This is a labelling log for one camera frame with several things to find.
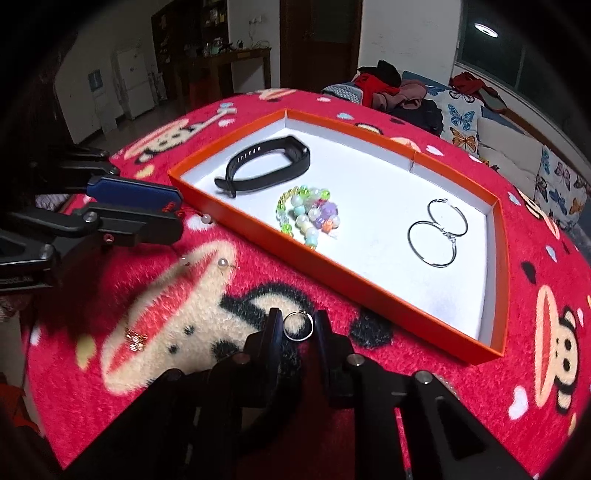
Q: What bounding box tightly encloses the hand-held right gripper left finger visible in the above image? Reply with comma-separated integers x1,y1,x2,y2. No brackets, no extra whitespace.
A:
60,307,283,480

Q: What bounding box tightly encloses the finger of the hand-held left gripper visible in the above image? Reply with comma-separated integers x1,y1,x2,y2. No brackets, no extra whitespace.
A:
28,147,183,217
13,203,184,250

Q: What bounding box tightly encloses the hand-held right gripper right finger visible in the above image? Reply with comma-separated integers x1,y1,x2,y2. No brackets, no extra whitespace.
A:
315,309,532,480

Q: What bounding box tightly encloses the silver ring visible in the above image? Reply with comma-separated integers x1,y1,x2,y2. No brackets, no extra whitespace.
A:
281,310,315,342

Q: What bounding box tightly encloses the red knot charm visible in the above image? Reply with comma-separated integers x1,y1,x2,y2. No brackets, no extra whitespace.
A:
173,205,214,227

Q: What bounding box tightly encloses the orange shallow box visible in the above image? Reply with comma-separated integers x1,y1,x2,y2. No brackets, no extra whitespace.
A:
167,108,511,365

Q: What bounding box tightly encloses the small gold charm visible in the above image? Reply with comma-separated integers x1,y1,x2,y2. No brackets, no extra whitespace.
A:
124,327,149,352

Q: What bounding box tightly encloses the silver hoop earring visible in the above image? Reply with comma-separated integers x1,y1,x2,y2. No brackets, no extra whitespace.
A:
407,220,458,268
427,198,469,237

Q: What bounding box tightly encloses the colorful bead bracelet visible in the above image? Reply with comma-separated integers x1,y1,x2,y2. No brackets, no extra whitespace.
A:
276,185,342,251

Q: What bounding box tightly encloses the black smart band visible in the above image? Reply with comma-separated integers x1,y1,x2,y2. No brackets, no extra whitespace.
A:
213,135,311,199

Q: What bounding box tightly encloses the white appliance with blue label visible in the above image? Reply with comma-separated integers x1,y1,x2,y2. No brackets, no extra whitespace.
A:
88,68,122,134

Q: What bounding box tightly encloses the white refrigerator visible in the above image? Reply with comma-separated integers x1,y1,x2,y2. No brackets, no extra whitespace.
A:
113,46,155,120

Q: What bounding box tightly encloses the dark shelf cabinet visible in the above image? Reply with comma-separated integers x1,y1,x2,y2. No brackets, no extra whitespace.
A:
150,0,232,100

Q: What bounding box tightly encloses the dark wooden desk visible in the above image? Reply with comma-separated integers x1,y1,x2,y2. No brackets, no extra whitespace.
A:
182,46,272,114

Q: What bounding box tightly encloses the red monkey printed blanket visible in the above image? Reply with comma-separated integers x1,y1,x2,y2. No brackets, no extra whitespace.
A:
21,87,591,480

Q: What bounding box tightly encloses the patterned blue cushion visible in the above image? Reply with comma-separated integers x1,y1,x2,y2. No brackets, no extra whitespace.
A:
322,83,365,104

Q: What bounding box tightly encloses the dark wooden door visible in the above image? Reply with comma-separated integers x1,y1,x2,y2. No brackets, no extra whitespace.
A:
279,0,363,93

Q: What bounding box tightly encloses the black backpack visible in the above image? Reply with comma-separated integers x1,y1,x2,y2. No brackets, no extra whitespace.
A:
392,99,445,137

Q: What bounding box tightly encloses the butterfly print pillow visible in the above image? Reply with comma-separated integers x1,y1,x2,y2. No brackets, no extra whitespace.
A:
443,90,485,155
534,145,591,227

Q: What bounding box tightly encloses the white cushion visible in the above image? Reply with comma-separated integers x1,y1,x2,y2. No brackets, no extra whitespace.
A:
478,115,546,190

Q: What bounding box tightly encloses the pile of clothes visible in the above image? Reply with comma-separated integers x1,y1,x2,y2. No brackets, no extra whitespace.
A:
353,60,428,112

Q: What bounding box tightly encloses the blue sofa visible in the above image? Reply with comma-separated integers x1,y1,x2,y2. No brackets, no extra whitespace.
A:
321,69,591,241

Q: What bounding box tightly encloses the red garment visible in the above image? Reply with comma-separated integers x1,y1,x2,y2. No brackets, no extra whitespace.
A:
449,71,502,112

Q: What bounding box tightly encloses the window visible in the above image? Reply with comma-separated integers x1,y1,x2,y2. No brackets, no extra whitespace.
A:
455,0,591,100

